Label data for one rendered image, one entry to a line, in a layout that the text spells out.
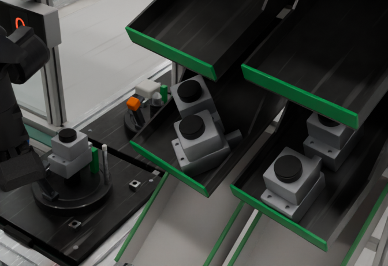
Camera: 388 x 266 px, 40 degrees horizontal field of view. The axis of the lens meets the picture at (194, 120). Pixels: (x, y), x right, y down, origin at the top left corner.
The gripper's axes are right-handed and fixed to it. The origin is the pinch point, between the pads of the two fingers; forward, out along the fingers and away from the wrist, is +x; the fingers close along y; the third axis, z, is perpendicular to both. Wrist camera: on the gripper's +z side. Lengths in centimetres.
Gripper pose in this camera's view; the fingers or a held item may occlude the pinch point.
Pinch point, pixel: (16, 165)
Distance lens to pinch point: 86.9
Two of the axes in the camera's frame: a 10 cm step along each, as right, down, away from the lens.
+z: -8.8, 3.3, -3.4
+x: 0.4, 7.7, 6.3
